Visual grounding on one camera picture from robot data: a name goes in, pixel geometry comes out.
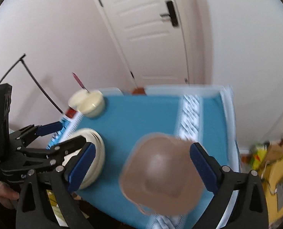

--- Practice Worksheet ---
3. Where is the yellow cardboard box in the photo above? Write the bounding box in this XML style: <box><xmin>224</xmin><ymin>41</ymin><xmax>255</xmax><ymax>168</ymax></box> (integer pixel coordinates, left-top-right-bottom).
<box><xmin>241</xmin><ymin>135</ymin><xmax>283</xmax><ymax>224</ymax></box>

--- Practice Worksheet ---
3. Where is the black door handle lock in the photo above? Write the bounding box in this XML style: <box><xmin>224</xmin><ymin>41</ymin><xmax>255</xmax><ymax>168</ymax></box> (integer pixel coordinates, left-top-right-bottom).
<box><xmin>160</xmin><ymin>0</ymin><xmax>179</xmax><ymax>27</ymax></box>

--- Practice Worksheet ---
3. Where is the plain white plate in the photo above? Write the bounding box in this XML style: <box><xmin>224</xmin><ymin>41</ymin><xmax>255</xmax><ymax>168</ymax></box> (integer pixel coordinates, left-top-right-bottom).
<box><xmin>63</xmin><ymin>128</ymin><xmax>105</xmax><ymax>193</ymax></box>

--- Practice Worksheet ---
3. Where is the person's left hand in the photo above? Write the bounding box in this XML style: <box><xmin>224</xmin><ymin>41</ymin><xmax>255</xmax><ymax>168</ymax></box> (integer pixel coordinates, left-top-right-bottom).
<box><xmin>0</xmin><ymin>181</ymin><xmax>20</xmax><ymax>209</ymax></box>

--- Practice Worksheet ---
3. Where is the white door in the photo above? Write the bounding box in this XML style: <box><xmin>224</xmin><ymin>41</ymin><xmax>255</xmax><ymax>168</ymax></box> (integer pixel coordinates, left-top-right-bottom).
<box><xmin>101</xmin><ymin>0</ymin><xmax>188</xmax><ymax>86</ymax></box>

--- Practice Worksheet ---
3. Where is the brown square bowl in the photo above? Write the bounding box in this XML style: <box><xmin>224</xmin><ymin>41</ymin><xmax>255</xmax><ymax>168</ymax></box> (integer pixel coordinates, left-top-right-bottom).
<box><xmin>119</xmin><ymin>133</ymin><xmax>204</xmax><ymax>216</ymax></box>

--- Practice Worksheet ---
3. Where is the black clothes rack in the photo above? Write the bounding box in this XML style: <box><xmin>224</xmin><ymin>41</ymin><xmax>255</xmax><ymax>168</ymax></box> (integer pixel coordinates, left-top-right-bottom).
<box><xmin>0</xmin><ymin>53</ymin><xmax>66</xmax><ymax>115</ymax></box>

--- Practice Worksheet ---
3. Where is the blue patterned tablecloth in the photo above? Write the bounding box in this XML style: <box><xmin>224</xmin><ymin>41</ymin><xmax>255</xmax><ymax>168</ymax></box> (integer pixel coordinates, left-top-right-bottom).
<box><xmin>48</xmin><ymin>93</ymin><xmax>239</xmax><ymax>228</ymax></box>

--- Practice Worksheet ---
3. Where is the cream ceramic bowl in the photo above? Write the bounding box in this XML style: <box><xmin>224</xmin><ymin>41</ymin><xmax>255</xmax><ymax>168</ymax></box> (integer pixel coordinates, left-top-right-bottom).
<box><xmin>77</xmin><ymin>90</ymin><xmax>105</xmax><ymax>118</ymax></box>

